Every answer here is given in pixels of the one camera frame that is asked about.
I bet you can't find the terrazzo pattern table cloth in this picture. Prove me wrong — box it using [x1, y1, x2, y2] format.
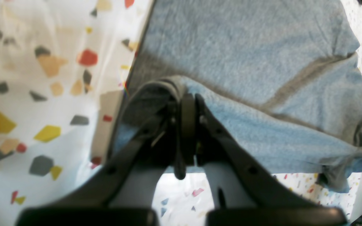
[0, 0, 362, 226]

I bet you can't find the grey t-shirt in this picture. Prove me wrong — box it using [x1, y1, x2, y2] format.
[112, 0, 362, 193]

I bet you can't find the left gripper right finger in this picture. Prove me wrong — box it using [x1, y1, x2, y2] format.
[195, 94, 324, 209]

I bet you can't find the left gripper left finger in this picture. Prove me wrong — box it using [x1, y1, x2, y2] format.
[16, 100, 181, 209]

